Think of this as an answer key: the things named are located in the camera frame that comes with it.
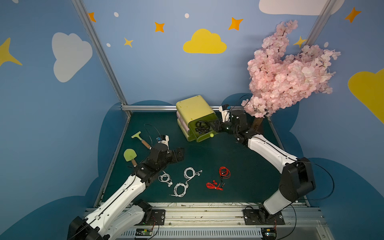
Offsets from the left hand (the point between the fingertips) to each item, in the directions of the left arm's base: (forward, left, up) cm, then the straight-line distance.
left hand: (178, 148), depth 79 cm
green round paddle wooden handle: (+5, +34, -19) cm, 39 cm away
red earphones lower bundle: (-13, -20, -18) cm, 30 cm away
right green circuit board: (-35, -47, -21) cm, 62 cm away
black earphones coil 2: (+21, -12, -2) cm, 25 cm away
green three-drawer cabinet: (+20, -8, +3) cm, 22 cm away
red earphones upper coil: (-6, -28, -18) cm, 33 cm away
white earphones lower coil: (-14, -4, -18) cm, 24 cm away
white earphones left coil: (-10, +8, -18) cm, 22 cm away
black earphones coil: (+17, -13, -2) cm, 21 cm away
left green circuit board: (-36, +15, -20) cm, 44 cm away
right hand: (+16, -19, +5) cm, 25 cm away
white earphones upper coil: (-6, -6, -18) cm, 20 cm away
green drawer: (+8, -14, 0) cm, 16 cm away
